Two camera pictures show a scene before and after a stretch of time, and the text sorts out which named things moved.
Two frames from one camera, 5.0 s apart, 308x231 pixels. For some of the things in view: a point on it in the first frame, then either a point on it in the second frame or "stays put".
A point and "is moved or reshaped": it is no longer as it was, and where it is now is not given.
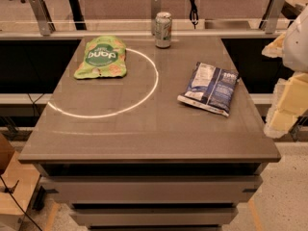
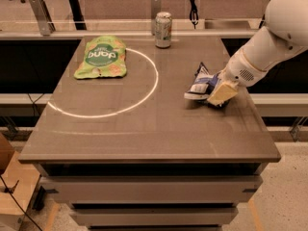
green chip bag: (104, 57) stays put
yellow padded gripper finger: (290, 100) -> (238, 70)
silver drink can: (163, 30) stays put
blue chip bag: (212, 89) is moved or reshaped
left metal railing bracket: (42, 14) stays put
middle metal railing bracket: (155, 9) stays put
